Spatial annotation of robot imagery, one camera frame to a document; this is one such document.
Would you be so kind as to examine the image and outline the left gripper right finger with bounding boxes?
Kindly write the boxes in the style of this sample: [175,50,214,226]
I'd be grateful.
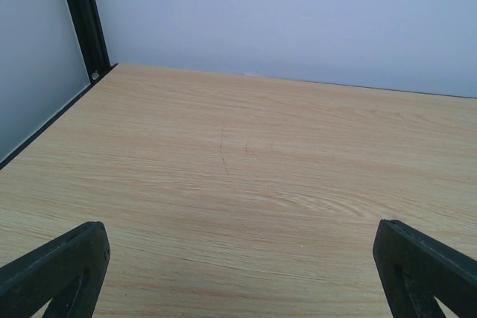
[373,220,476,317]

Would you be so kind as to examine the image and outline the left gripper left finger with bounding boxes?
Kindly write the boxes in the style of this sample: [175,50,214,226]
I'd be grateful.
[1,221,110,317]

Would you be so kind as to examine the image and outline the black aluminium frame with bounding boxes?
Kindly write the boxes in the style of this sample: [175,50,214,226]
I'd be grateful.
[0,0,477,171]

